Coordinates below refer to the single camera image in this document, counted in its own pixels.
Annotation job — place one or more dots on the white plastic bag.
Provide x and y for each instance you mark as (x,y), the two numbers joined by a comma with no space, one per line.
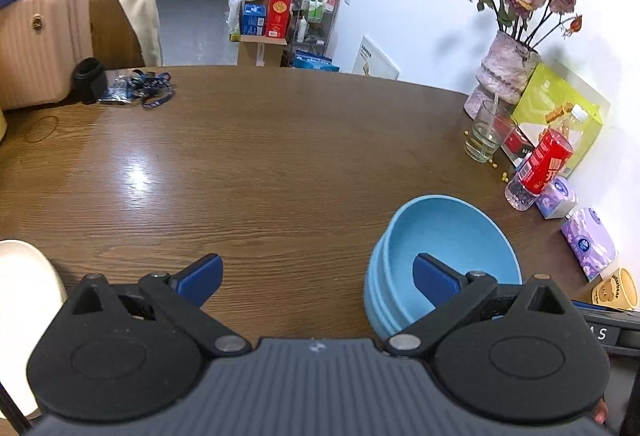
(237,0)

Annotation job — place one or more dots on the pink suitcase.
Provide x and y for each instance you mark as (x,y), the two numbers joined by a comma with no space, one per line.
(40,45)

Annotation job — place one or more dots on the yellow bear cup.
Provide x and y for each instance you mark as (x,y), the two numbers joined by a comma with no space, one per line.
(615,288)

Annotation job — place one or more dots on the purple tissue pack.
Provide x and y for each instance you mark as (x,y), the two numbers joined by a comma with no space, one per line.
(557,198)
(590,243)

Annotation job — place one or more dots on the clear plastic bag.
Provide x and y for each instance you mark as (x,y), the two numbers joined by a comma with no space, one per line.
(115,90)

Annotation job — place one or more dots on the small blue bowl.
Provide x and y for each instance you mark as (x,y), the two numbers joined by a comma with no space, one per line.
(450,236)

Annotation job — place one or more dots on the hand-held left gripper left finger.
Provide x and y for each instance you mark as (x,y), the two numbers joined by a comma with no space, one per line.
(202,278)

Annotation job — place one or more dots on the wooden chair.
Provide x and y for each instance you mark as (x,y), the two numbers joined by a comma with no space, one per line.
(110,35)

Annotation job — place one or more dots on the drinking glass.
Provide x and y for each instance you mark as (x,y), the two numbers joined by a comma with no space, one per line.
(487,140)

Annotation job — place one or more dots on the pink vase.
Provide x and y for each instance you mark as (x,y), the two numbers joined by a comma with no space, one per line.
(505,70)

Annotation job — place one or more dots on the yellow-green paper bag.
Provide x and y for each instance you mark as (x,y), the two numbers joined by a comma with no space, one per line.
(550,90)

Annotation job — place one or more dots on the white board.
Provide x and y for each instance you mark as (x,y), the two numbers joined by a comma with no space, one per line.
(377,60)

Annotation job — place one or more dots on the blue carton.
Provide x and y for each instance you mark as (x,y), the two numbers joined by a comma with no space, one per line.
(253,18)

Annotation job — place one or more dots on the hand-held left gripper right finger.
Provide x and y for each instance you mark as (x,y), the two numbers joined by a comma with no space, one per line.
(435,278)

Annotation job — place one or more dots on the cream plate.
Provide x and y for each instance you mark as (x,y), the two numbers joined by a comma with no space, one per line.
(25,296)

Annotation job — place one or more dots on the brown rubber band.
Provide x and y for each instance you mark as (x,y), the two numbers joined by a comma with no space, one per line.
(29,130)

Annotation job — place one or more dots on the black red small box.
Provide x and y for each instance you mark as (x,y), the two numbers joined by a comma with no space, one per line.
(517,145)

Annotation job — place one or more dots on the cardboard box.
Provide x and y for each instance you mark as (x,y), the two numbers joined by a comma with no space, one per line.
(260,50)

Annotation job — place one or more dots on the plastic bottle with red label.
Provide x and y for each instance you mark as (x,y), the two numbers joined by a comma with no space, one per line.
(545,160)

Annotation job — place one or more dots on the blue plastic pack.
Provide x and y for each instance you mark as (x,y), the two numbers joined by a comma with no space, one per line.
(315,61)

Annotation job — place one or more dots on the black cup sleeve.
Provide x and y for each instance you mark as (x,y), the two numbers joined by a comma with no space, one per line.
(90,83)

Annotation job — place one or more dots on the red carton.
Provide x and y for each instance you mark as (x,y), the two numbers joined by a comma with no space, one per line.
(278,15)

